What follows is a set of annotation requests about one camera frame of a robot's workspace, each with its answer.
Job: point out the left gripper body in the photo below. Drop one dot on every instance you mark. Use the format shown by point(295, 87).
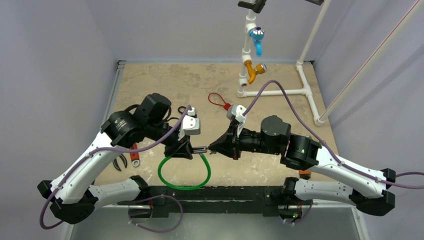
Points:
point(173, 143)

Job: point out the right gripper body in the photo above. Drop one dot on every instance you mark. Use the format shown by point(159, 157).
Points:
point(236, 142)

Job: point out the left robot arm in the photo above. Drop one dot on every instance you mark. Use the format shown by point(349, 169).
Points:
point(73, 196)

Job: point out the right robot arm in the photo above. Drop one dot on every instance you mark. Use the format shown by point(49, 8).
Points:
point(364, 188)

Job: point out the red adjustable wrench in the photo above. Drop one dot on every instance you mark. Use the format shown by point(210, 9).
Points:
point(134, 156)

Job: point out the black padlock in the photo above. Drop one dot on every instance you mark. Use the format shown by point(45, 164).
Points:
point(181, 109)

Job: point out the orange black brush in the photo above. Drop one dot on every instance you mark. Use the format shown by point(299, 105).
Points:
point(304, 172)

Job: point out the orange faucet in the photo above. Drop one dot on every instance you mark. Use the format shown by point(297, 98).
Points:
point(253, 71)

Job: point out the green pipe fitting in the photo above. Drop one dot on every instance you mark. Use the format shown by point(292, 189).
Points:
point(315, 140)

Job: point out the blue faucet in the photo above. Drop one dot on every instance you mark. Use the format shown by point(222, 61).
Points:
point(257, 35)

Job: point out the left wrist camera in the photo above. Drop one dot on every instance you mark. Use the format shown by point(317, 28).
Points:
point(190, 124)

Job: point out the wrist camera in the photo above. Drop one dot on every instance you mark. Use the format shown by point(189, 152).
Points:
point(190, 124)
point(235, 114)

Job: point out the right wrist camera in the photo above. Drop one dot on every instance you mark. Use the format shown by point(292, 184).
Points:
point(235, 114)

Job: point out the red cable lock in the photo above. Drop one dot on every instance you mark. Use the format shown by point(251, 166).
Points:
point(217, 100)

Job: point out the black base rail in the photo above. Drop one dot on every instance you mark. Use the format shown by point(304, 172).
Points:
point(267, 201)

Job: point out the white PVC pipe frame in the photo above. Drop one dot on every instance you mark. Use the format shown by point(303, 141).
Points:
point(255, 7)

